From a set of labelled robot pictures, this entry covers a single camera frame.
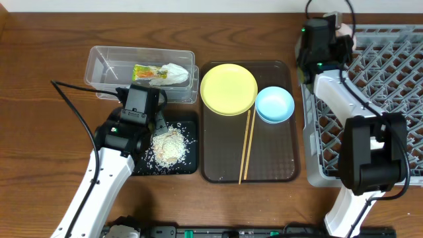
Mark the white bowl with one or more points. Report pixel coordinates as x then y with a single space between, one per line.
346 30

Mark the clear plastic waste bin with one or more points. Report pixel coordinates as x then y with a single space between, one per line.
110 67

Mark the grey dishwasher rack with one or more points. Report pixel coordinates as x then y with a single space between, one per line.
386 68

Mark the rice pile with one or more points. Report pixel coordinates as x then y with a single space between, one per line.
174 151

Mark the yellow plate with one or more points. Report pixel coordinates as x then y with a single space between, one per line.
228 89

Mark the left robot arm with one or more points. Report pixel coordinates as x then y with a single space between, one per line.
107 171

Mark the white napkin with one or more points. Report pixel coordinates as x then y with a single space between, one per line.
169 74

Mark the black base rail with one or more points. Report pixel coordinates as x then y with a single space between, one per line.
121 231

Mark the black food waste tray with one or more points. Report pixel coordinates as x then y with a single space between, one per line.
131 139

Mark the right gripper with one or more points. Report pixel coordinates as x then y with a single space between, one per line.
344 42

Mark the light blue bowl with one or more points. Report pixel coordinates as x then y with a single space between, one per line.
274 105

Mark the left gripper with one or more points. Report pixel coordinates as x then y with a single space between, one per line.
160 123

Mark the green orange snack wrapper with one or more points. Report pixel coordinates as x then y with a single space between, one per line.
145 72

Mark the wooden chopstick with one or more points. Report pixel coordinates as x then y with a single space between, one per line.
244 146
250 144

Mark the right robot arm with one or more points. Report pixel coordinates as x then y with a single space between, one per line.
372 161

